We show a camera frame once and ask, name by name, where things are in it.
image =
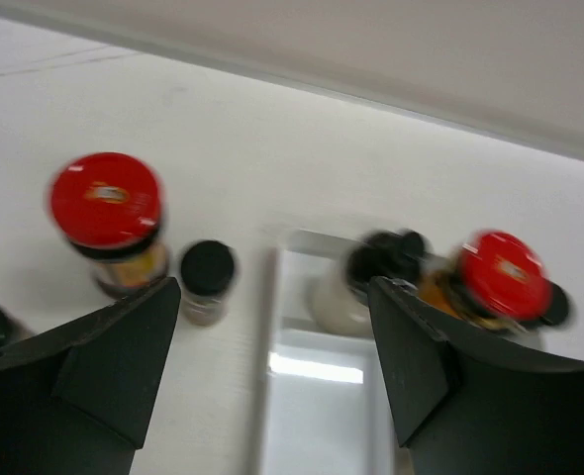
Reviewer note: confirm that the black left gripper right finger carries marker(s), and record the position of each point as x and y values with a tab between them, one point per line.
466	401

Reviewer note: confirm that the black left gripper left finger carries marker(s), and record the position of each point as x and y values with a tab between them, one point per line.
78	399

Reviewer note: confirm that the white powder black cap bottle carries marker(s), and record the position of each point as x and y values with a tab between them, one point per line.
340	301

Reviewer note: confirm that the red lid chili sauce jar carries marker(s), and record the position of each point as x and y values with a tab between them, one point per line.
109	207

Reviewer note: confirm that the white plastic organizer tray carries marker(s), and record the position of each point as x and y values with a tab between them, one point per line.
323	406

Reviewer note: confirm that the small black lid spice bottle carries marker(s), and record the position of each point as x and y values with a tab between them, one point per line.
207	272

